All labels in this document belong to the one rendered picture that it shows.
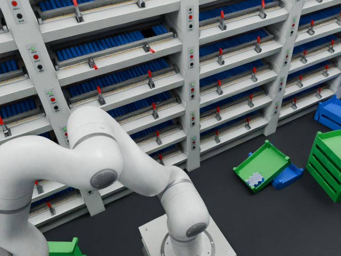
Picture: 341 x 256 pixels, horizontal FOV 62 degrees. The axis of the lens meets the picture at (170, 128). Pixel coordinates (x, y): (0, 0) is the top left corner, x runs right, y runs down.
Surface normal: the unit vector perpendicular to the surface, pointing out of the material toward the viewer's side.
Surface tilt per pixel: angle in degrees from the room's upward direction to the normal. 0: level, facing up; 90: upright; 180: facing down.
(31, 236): 69
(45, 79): 90
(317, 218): 0
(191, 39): 90
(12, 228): 100
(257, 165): 26
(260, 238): 0
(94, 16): 19
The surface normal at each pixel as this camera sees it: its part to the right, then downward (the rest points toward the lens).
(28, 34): 0.47, 0.54
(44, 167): -0.10, 0.48
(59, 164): -0.31, 0.22
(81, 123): -0.27, -0.67
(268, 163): -0.45, -0.54
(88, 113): 0.09, -0.81
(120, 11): 0.08, -0.55
